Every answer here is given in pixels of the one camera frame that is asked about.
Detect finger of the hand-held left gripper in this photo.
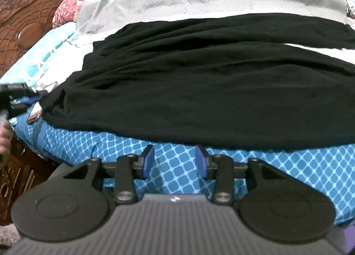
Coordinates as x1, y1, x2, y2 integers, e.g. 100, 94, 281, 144
17, 89, 49, 106

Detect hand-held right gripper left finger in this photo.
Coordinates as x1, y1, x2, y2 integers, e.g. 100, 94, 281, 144
63, 145, 155, 204

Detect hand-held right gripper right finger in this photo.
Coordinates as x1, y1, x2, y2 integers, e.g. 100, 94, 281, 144
195, 145, 281, 205

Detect black pants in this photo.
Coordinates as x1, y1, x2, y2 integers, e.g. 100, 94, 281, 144
39, 12, 355, 151

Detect person's left hand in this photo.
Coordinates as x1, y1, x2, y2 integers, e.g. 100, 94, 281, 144
0, 125, 13, 160

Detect mobile phone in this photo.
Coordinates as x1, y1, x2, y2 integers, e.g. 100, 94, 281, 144
27, 104, 43, 125

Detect blue patterned bed sheet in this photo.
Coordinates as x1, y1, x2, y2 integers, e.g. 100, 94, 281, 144
12, 44, 355, 229

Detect teal patterned pillow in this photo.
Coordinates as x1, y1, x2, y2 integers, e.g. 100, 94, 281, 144
0, 22, 79, 89

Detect carved wooden headboard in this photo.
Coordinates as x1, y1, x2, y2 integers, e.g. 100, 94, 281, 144
0, 0, 95, 77

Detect purple cloth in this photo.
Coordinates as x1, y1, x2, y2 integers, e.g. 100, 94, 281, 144
342, 223, 355, 255

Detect wooden bed side rail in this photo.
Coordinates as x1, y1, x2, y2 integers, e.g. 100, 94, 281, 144
0, 133, 61, 226

